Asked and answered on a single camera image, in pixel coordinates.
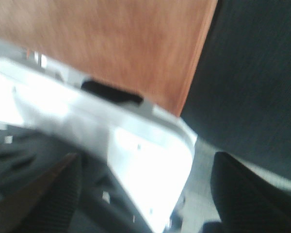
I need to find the black table cloth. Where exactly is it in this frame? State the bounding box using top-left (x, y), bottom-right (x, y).
top-left (181, 0), bottom-right (291, 180)

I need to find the brown microfiber towel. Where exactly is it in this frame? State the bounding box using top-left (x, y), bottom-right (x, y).
top-left (0, 0), bottom-right (217, 116)

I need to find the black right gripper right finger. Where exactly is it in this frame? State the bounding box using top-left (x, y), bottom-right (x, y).
top-left (210, 151), bottom-right (291, 233)

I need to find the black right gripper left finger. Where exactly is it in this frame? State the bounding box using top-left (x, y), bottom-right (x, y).
top-left (0, 153), bottom-right (81, 233)

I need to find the grey perforated laundry basket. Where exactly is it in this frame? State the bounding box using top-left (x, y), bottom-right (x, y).
top-left (0, 40), bottom-right (197, 233)

